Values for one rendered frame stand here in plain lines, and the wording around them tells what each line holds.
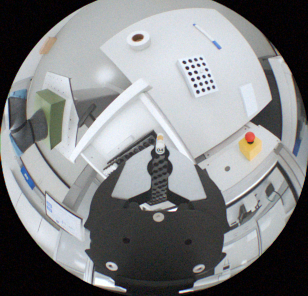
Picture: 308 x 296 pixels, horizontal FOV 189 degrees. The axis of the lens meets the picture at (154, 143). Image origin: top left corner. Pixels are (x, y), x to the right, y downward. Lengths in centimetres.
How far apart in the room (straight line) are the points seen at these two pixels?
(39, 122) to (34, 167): 288
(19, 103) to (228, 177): 73
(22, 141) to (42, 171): 285
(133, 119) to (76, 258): 198
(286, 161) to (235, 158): 23
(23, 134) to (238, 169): 76
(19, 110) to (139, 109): 45
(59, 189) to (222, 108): 331
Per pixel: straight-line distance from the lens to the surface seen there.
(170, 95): 34
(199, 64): 34
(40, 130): 52
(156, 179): 29
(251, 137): 35
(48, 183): 322
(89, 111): 24
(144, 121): 27
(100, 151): 37
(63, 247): 190
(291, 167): 40
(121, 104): 18
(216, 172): 38
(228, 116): 43
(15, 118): 46
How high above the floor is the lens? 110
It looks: 62 degrees down
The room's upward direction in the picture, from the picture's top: 174 degrees counter-clockwise
